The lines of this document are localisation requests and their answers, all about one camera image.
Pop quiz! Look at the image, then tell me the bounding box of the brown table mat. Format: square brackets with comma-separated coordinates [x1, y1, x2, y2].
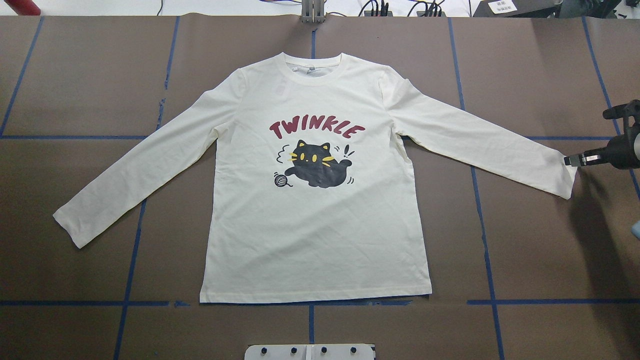
[0, 15, 640, 360]

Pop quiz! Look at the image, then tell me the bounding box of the grey power strip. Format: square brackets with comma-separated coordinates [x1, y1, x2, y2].
[410, 1, 446, 18]

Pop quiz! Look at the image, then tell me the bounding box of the black box with label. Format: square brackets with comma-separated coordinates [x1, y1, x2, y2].
[472, 0, 563, 18]

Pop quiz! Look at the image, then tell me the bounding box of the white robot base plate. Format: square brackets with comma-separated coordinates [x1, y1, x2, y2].
[244, 343, 377, 360]

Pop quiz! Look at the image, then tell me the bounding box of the cream long-sleeve cat shirt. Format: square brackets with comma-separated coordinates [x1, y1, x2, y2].
[53, 53, 577, 304]

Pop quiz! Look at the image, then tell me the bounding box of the red cylinder object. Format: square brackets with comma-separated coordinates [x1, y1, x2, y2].
[4, 0, 42, 16]

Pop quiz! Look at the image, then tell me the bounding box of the aluminium frame post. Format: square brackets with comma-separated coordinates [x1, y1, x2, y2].
[301, 0, 326, 24]

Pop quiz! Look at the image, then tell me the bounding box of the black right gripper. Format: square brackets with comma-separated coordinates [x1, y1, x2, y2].
[563, 99, 640, 170]

